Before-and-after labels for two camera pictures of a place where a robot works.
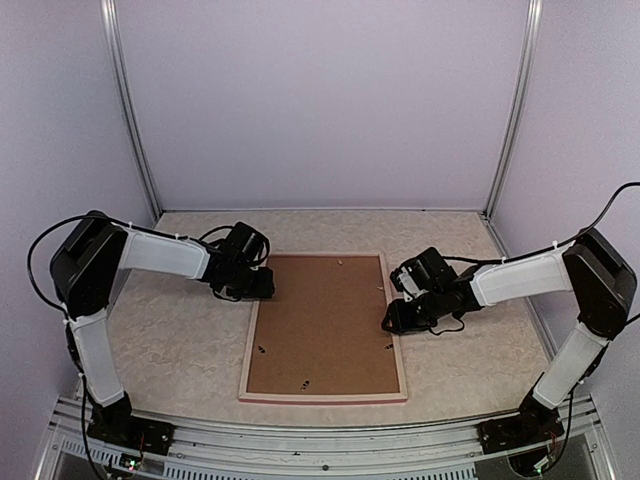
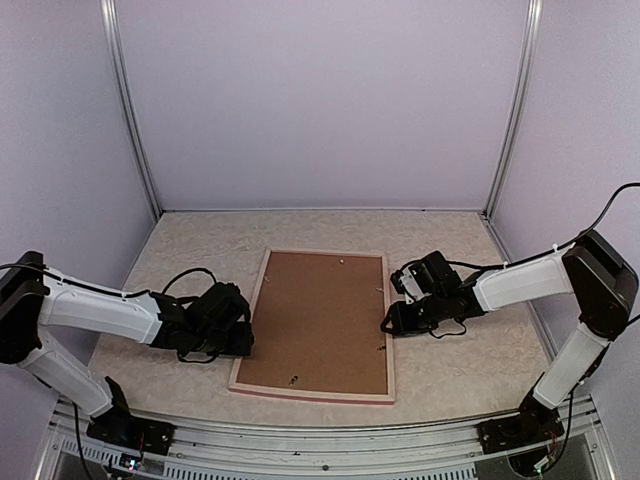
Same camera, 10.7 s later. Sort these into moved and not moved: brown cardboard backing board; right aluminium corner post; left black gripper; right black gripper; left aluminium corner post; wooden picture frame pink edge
Moved: left black gripper; wooden picture frame pink edge
Not moved: right black gripper; right aluminium corner post; brown cardboard backing board; left aluminium corner post
